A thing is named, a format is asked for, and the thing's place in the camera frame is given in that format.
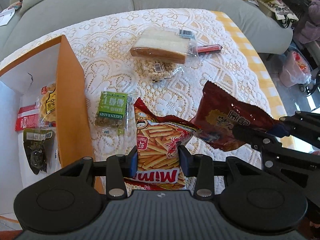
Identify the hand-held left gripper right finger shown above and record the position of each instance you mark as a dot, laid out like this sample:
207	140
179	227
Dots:
183	162

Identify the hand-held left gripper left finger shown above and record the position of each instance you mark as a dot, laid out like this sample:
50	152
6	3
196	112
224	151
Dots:
133	163

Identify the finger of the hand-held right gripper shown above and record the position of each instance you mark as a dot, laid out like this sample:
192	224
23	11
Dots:
255	138
300	125

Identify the prawn stick snack packet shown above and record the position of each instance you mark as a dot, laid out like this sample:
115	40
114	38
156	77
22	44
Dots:
157	145

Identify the dark red snack packet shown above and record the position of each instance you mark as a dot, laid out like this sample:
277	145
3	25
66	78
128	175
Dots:
220	115

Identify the orange cardboard box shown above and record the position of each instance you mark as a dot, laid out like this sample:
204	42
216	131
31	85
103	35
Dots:
72	100

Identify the clear bag of white candies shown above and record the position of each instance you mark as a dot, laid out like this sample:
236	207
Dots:
155	71

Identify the dark preserved fruit packet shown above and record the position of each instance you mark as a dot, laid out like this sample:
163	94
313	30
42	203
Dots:
37	152

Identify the red sausage stick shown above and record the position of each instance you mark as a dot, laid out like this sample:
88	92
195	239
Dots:
210	48

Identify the waffle packet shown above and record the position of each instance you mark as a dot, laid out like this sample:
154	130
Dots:
48	102

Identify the red white label snack packet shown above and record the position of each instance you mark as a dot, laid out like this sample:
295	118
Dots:
26	120

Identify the black metal stand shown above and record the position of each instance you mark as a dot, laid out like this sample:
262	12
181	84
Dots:
308	87

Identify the pink plastic bag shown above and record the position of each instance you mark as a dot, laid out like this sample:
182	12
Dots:
292	70

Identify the green raisin packet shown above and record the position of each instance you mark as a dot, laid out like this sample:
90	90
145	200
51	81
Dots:
112	110

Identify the white lace tablecloth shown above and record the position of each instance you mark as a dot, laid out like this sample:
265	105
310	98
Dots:
100	55

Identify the printed tote bag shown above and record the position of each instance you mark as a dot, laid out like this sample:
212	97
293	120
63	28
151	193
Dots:
277	10

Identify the wrapped sliced bread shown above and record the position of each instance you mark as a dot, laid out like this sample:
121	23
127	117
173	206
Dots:
160	45

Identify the white booklet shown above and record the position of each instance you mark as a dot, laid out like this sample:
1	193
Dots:
6	17

